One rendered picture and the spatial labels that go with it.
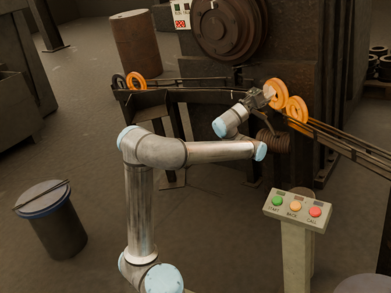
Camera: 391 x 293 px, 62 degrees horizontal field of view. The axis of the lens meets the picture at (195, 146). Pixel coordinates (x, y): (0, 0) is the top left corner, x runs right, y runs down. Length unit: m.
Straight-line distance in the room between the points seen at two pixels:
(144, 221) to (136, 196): 0.12
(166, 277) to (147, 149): 0.55
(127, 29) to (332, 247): 3.71
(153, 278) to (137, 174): 0.44
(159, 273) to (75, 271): 0.87
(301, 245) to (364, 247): 0.67
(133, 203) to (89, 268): 0.94
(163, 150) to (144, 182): 0.20
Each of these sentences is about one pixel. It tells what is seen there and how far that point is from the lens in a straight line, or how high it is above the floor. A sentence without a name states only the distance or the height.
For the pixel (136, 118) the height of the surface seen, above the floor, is 0.59.
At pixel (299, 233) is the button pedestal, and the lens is 1.39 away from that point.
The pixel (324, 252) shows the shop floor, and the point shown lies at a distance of 1.99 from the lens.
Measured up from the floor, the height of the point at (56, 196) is 0.43.
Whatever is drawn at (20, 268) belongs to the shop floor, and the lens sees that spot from 2.45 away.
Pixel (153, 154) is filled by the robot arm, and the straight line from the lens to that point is 1.13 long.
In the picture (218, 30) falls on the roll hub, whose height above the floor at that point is 1.11.
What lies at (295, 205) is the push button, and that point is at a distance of 1.34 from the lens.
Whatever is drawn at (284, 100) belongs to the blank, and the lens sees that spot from 1.65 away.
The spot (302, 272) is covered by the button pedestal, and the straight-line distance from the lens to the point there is 1.57.
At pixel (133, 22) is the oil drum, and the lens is 4.70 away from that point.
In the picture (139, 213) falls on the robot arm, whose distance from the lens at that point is 1.34.
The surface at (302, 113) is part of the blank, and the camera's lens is 1.72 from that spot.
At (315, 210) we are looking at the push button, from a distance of 1.32.
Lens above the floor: 1.52
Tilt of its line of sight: 31 degrees down
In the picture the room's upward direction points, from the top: 11 degrees counter-clockwise
